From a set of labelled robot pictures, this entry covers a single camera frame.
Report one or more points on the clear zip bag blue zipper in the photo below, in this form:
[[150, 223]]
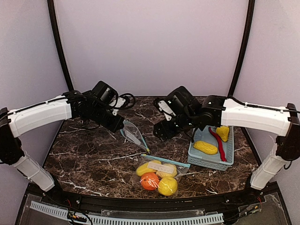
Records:
[[157, 164]]

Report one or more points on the slotted grey cable duct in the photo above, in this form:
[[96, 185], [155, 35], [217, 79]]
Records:
[[114, 217]]

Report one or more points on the black front table rail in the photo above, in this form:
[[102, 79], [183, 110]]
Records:
[[222, 202]]

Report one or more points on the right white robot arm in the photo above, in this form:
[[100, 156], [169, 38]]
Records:
[[184, 112]]

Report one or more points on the black frame post right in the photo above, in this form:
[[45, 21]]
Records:
[[243, 47]]

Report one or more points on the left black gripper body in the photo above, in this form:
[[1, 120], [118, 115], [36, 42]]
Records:
[[116, 123]]

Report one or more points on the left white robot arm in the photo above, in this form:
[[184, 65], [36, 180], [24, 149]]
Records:
[[100, 105]]

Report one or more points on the black frame post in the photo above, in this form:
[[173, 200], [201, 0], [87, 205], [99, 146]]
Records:
[[58, 44], [243, 47]]

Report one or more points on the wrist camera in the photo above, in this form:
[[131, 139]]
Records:
[[164, 108], [123, 102]]

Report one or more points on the yellow fruit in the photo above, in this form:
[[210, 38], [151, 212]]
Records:
[[205, 147]]

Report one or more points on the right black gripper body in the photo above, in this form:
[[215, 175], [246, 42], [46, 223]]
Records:
[[161, 131]]

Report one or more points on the red chili pepper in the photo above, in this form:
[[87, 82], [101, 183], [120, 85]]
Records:
[[220, 144]]

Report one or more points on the pale yellow potato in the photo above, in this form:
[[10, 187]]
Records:
[[168, 170]]

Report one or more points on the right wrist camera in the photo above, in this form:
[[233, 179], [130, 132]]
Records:
[[164, 108]]

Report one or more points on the black frame post left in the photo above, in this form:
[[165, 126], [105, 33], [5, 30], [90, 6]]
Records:
[[58, 44]]

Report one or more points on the orange fruit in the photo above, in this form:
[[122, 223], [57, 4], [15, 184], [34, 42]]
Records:
[[149, 181]]

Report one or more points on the light blue plastic basket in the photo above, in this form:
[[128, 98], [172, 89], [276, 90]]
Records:
[[197, 157]]

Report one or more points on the yellow mango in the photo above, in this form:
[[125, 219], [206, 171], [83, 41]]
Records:
[[142, 169]]

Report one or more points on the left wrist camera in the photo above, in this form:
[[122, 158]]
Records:
[[123, 102]]

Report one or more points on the round yellow lemon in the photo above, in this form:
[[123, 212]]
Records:
[[167, 186]]

